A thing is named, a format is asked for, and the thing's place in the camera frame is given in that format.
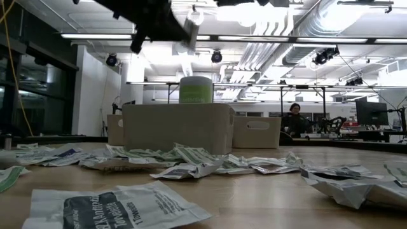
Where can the white light strip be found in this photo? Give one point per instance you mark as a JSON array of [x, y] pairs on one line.
[[203, 37], [330, 40], [95, 36], [251, 38], [391, 40]]

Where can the large antiseptic towelette packet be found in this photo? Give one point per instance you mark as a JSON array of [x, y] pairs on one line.
[[95, 210]]

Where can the crumpled white packet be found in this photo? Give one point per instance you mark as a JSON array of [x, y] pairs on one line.
[[8, 160]]

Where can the long white packet tan underside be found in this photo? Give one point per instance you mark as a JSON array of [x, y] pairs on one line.
[[127, 163]]

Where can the small silver cylinder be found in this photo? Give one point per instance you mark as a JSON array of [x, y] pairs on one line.
[[8, 141]]

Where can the black computer monitor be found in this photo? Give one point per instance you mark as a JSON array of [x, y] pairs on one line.
[[372, 113]]

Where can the plain white packet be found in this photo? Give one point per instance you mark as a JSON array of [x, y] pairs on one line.
[[35, 157]]

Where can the dark glass partition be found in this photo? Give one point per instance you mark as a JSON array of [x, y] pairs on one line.
[[41, 111]]

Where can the round white ceiling lamp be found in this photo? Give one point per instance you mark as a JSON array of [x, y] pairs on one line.
[[198, 16]]

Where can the black dome ceiling camera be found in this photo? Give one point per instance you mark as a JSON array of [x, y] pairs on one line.
[[112, 59], [217, 56]]

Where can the large spiral ceiling duct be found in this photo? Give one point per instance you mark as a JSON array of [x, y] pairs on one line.
[[299, 55]]

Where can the small black monitor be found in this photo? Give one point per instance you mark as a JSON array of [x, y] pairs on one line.
[[130, 101]]

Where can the black metal workstation frame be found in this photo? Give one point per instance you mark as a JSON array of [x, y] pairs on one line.
[[281, 95]]

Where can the black monitor stand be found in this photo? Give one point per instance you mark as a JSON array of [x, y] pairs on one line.
[[116, 108]]

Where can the green wipes canister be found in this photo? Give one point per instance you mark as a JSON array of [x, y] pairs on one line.
[[195, 92]]

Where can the black overhead frame beam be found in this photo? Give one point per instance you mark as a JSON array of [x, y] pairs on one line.
[[214, 37]]

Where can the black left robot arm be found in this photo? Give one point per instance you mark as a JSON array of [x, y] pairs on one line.
[[127, 9]]

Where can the silver ceiling pipes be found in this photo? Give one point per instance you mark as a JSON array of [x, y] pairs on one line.
[[254, 60]]

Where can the dark print white packet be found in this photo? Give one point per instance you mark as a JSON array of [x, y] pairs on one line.
[[346, 171]]

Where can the black ceiling camera cluster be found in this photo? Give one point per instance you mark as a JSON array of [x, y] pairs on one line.
[[324, 56]]

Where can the black background ledge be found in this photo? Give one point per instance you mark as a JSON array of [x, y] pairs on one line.
[[63, 139]]

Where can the white plastic storage bin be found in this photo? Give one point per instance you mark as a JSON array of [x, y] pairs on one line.
[[114, 133], [178, 130], [257, 140]]

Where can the large dark print packet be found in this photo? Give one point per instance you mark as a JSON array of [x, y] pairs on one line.
[[349, 191]]

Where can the small black ceiling device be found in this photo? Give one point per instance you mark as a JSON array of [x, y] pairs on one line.
[[354, 81]]

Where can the person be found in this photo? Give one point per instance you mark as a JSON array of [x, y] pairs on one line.
[[295, 122]]

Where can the dark background desk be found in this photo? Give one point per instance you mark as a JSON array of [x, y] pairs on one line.
[[365, 145]]

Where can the crumpled blue print packet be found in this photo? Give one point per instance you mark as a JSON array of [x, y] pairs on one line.
[[181, 172]]

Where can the blue print white packet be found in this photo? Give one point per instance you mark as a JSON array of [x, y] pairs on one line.
[[68, 154]]

